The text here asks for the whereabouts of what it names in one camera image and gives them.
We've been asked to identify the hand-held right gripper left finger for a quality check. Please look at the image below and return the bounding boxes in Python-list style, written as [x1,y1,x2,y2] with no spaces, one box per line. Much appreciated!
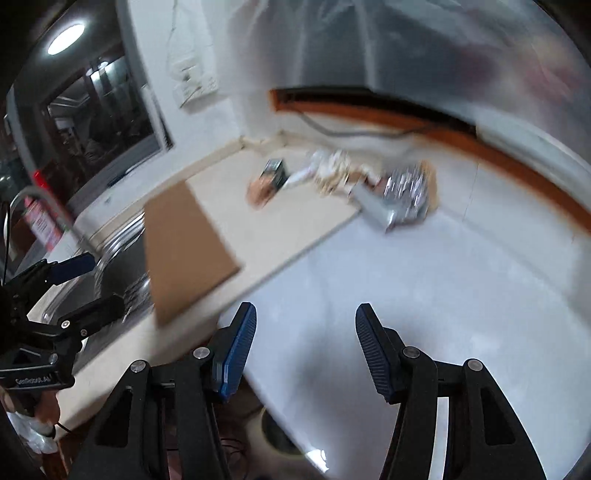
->
[69,301,258,480]

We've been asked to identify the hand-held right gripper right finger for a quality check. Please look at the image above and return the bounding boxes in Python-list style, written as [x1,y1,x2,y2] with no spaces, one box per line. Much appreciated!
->
[355,303,548,480]

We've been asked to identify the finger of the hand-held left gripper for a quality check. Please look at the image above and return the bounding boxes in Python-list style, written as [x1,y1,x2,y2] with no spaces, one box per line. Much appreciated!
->
[8,253,97,302]
[27,294,127,342]

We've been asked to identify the round dark waste bin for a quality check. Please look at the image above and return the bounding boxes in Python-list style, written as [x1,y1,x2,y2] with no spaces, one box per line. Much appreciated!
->
[259,405,325,463]

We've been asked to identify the beige carton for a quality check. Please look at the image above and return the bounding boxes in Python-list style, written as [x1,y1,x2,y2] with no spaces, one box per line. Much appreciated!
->
[351,161,440,232]

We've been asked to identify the brown paper bag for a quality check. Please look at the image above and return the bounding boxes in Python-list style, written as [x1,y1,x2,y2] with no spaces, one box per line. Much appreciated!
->
[246,178,278,209]

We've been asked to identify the foil wrapper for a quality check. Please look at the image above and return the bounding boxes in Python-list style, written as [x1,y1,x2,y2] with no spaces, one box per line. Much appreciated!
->
[380,161,437,227]

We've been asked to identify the small black box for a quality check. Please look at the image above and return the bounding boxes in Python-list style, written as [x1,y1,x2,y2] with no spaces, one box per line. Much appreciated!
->
[259,158,288,190]

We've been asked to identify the white paper wrapper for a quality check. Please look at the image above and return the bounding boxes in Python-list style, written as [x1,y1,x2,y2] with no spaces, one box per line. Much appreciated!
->
[281,148,355,195]

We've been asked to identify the person's left hand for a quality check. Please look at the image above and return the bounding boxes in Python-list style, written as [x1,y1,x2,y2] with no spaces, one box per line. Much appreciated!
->
[31,391,62,428]

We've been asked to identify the red labelled bottle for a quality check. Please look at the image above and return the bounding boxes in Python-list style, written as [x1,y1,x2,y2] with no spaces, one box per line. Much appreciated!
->
[23,170,64,253]

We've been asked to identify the stainless steel sink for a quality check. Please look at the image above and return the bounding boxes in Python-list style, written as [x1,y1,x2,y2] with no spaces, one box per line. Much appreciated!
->
[41,216,156,334]

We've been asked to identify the brown cardboard sheet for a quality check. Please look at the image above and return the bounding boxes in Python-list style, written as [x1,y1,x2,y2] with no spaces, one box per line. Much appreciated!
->
[143,180,243,326]

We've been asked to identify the grey framed window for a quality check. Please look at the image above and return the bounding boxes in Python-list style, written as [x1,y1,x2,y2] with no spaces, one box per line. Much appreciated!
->
[8,0,175,217]

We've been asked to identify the brown wooden trim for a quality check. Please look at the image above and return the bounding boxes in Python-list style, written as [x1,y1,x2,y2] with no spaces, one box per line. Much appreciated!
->
[270,86,591,232]

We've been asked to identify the white sill strip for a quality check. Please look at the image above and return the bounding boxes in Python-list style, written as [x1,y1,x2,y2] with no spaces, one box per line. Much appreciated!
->
[477,122,591,186]

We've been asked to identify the black power cable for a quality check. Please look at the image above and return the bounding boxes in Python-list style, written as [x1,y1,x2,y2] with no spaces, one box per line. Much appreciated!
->
[302,113,417,140]

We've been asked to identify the white wall socket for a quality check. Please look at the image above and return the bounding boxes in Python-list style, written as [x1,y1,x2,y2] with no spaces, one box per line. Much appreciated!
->
[172,59,204,82]

